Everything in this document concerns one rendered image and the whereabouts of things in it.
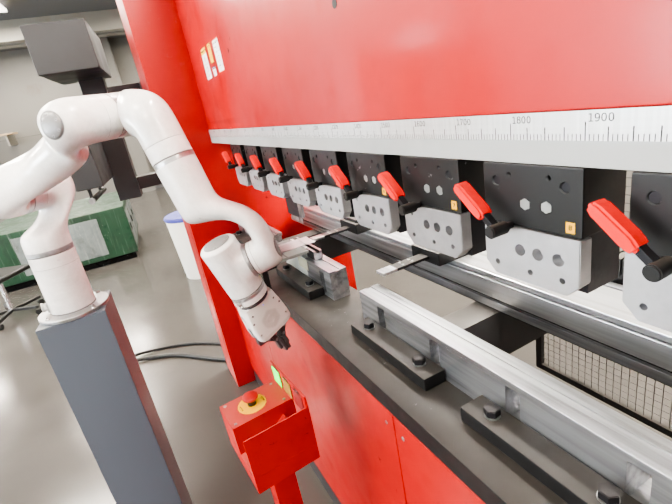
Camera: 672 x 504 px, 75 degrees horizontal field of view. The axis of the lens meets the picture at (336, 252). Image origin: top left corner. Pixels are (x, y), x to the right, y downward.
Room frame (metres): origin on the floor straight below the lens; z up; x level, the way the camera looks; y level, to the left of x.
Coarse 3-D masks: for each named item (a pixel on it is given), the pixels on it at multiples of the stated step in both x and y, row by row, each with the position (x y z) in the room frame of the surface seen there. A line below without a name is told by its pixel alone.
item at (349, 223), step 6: (342, 222) 1.55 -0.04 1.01; (348, 222) 1.51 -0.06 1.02; (354, 222) 1.49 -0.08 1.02; (342, 228) 1.51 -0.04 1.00; (348, 228) 1.50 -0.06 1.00; (354, 228) 1.48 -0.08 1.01; (360, 228) 1.47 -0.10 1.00; (366, 228) 1.48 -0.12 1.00; (324, 234) 1.48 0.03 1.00; (330, 234) 1.47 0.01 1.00
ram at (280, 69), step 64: (192, 0) 1.90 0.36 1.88; (256, 0) 1.29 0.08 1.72; (320, 0) 0.97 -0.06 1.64; (384, 0) 0.78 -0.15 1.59; (448, 0) 0.65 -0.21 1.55; (512, 0) 0.55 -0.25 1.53; (576, 0) 0.48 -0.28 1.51; (640, 0) 0.42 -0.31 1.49; (192, 64) 2.17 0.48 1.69; (256, 64) 1.39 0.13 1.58; (320, 64) 1.02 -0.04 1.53; (384, 64) 0.80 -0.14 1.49; (448, 64) 0.66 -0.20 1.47; (512, 64) 0.55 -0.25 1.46; (576, 64) 0.48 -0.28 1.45; (640, 64) 0.42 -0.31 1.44
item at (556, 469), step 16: (480, 400) 0.63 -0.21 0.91; (464, 416) 0.62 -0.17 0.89; (480, 416) 0.60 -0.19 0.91; (512, 416) 0.58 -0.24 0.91; (480, 432) 0.58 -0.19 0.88; (496, 432) 0.55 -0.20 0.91; (512, 432) 0.55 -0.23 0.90; (528, 432) 0.54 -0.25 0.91; (512, 448) 0.52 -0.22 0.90; (528, 448) 0.51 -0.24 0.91; (544, 448) 0.51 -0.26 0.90; (560, 448) 0.50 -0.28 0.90; (528, 464) 0.49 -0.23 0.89; (544, 464) 0.48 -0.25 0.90; (560, 464) 0.47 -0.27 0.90; (576, 464) 0.47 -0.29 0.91; (544, 480) 0.47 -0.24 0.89; (560, 480) 0.45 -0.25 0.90; (576, 480) 0.44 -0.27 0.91; (592, 480) 0.44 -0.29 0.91; (560, 496) 0.45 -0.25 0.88; (576, 496) 0.42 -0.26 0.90; (592, 496) 0.42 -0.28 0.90; (624, 496) 0.41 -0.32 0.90
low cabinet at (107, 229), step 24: (24, 216) 5.82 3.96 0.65; (72, 216) 5.10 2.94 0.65; (96, 216) 5.07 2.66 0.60; (120, 216) 5.15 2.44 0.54; (0, 240) 4.73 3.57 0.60; (72, 240) 4.95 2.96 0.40; (96, 240) 5.03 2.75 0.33; (120, 240) 5.12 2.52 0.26; (0, 264) 4.69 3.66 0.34; (24, 264) 4.76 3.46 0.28; (96, 264) 5.03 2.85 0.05
